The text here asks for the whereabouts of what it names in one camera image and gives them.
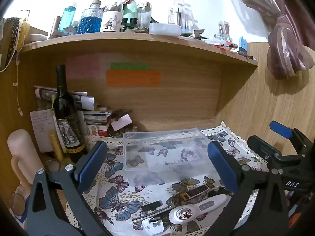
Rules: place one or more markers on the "blue and black gadget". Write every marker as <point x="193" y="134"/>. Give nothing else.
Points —
<point x="242" y="45"/>

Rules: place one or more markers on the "small black object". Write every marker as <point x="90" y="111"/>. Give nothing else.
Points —
<point x="217" y="192"/>

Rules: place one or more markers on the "rolled magazine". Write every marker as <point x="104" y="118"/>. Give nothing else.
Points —
<point x="82" y="100"/>

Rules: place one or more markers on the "yellow candle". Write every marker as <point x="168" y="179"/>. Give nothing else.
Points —
<point x="56" y="147"/>

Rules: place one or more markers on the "teal clear bottle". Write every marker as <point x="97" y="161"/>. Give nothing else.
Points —
<point x="66" y="17"/>

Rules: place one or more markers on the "metal nail clipper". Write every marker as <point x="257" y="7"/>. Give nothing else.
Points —
<point x="150" y="215"/>

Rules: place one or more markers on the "glass bottle with blue beads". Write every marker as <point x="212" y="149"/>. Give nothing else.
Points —
<point x="89" y="19"/>

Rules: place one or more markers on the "mint green bottle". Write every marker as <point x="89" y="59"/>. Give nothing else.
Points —
<point x="130" y="9"/>

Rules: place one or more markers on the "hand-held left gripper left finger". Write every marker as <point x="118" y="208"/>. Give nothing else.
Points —
<point x="92" y="162"/>

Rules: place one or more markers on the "round glass object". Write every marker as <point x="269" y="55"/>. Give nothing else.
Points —
<point x="17" y="201"/>

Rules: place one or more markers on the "translucent white box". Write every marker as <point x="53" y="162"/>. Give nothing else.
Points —
<point x="165" y="29"/>

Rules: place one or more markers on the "pale pink card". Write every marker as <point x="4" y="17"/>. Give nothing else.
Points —
<point x="120" y="123"/>

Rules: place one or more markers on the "small black binoculars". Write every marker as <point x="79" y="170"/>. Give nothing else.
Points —
<point x="129" y="24"/>

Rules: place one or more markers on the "pink sticky note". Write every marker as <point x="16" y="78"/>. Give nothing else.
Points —
<point x="82" y="66"/>

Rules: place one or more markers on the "dark wine bottle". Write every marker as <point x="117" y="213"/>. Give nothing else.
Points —
<point x="65" y="113"/>

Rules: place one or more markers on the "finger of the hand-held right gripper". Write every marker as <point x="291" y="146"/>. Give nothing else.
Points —
<point x="262" y="148"/>
<point x="280" y="129"/>

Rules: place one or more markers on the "orange sticky note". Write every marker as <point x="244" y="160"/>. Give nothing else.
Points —
<point x="133" y="78"/>

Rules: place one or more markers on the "cardboard tube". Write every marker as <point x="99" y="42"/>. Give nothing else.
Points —
<point x="55" y="25"/>

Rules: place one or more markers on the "clear plastic container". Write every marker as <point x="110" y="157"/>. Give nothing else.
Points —
<point x="162" y="137"/>

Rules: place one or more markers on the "red and white carton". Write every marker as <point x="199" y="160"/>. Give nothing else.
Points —
<point x="98" y="130"/>

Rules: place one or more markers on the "white handheld massager device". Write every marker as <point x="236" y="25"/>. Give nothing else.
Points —
<point x="209" y="202"/>

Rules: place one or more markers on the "blister pack of tools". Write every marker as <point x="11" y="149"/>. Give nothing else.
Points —
<point x="179" y="14"/>

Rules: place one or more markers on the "handwritten paper note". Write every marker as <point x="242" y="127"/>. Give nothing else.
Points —
<point x="41" y="127"/>

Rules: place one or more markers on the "black clip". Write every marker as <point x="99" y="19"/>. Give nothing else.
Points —
<point x="151" y="206"/>

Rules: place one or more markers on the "tall bottle with white label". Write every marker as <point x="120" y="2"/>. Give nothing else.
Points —
<point x="112" y="17"/>

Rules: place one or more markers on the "wooden shelf unit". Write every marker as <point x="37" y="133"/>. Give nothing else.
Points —
<point x="147" y="44"/>

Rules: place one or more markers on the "lace ribbon spool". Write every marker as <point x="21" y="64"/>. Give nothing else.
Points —
<point x="12" y="36"/>

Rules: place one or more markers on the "small white plastic gadget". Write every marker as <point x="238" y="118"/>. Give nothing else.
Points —
<point x="150" y="227"/>

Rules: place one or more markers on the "bunch of pens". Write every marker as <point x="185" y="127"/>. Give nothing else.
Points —
<point x="225" y="45"/>

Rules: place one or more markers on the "mauve tied curtain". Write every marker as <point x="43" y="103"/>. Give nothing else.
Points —
<point x="290" y="29"/>

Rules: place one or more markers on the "butterfly print tablecloth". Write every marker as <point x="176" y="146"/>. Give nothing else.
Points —
<point x="118" y="177"/>

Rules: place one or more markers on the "stack of booklets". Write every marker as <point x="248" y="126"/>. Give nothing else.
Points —
<point x="97" y="118"/>

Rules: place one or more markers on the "green sticky note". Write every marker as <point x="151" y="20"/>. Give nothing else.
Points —
<point x="129" y="66"/>

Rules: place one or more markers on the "clear glass jar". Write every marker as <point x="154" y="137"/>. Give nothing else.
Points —
<point x="144" y="13"/>

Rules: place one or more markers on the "small cardboard box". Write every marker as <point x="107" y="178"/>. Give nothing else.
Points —
<point x="37" y="35"/>

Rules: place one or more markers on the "small glass jar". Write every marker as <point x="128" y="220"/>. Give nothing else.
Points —
<point x="224" y="30"/>

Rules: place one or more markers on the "bowl of dried bits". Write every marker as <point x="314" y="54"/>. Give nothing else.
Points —
<point x="123" y="133"/>

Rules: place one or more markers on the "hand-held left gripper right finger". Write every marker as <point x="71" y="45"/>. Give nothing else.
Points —
<point x="221" y="167"/>

